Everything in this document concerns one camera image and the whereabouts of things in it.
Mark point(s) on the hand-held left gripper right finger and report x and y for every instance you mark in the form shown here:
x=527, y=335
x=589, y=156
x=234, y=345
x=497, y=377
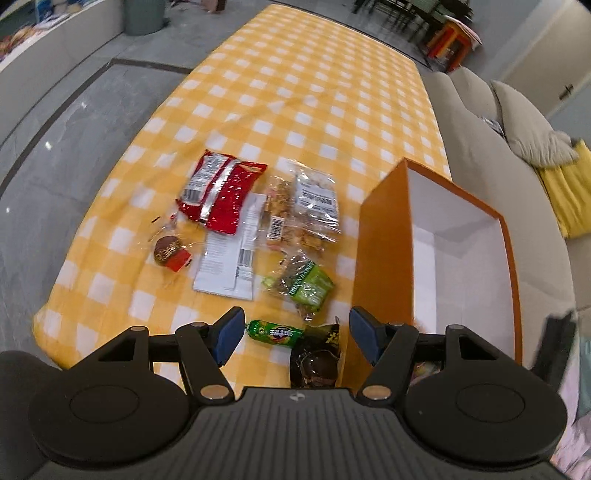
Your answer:
x=362, y=332

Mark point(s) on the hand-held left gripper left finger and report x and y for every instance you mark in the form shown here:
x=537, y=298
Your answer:
x=231, y=334

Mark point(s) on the green candy roll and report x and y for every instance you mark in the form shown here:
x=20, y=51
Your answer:
x=272, y=332

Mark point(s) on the dark snack packet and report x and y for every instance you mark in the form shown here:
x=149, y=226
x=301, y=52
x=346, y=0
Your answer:
x=318, y=360

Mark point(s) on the white snack packet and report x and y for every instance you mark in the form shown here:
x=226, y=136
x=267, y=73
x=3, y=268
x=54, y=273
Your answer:
x=221, y=263

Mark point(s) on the green snack packet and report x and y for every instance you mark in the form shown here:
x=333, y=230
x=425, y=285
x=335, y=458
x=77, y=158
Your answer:
x=307, y=284

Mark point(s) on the orange cardboard box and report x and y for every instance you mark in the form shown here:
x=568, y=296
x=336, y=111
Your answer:
x=383, y=240

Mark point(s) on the round chocolate snack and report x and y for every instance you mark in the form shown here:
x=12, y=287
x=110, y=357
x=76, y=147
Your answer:
x=167, y=251

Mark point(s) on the red snack packet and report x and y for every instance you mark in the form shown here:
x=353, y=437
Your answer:
x=221, y=194

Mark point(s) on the clear bag with white label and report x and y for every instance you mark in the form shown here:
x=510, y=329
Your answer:
x=316, y=198

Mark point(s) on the yellow pillow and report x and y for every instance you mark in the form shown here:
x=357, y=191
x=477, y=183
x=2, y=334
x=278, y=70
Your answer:
x=572, y=194

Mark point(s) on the beige sofa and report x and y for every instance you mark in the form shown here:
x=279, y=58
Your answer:
x=471, y=138

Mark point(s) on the grey pillow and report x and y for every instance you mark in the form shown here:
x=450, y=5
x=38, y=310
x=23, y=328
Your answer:
x=526, y=124

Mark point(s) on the small patterned item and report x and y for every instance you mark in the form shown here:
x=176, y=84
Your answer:
x=494, y=127

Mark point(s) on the yellow checkered tablecloth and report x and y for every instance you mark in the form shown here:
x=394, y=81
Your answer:
x=300, y=92

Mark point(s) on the orange stool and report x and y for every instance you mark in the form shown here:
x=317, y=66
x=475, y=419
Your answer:
x=450, y=41

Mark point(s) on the dining table with chairs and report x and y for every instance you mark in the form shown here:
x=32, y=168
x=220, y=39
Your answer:
x=406, y=14

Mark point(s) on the grey trash bin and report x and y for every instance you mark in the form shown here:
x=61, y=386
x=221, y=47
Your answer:
x=143, y=16

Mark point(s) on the white counter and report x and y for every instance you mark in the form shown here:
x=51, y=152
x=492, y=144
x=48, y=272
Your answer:
x=55, y=41

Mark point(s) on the colourful goods on counter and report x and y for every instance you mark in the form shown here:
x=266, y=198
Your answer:
x=18, y=41

